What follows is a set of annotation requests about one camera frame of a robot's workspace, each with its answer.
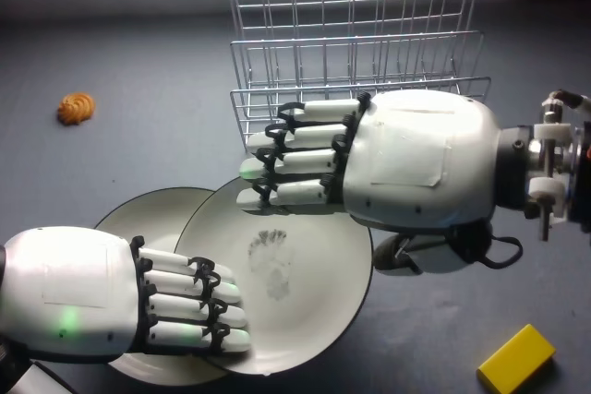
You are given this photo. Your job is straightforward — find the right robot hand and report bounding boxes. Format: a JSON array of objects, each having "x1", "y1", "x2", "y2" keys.
[{"x1": 235, "y1": 89, "x2": 532, "y2": 275}]

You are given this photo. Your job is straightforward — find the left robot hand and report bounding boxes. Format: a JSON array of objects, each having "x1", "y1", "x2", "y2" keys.
[{"x1": 0, "y1": 226, "x2": 253, "y2": 365}]

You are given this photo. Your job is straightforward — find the white plate with black rim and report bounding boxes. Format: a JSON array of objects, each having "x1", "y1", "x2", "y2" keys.
[{"x1": 93, "y1": 186, "x2": 232, "y2": 387}]

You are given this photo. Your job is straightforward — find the white plate with dark print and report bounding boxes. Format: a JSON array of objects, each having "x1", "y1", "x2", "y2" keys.
[{"x1": 175, "y1": 176, "x2": 374, "y2": 376}]

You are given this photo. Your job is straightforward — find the orange swirl cookie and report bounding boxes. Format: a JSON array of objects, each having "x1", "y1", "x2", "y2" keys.
[{"x1": 56, "y1": 91, "x2": 97, "y2": 126}]

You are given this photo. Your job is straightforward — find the yellow rectangular block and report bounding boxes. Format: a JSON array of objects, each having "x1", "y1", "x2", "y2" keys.
[{"x1": 476, "y1": 323, "x2": 557, "y2": 394}]

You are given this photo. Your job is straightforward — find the silver wire plate rack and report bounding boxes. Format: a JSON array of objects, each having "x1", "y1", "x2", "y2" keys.
[{"x1": 227, "y1": 0, "x2": 491, "y2": 153}]

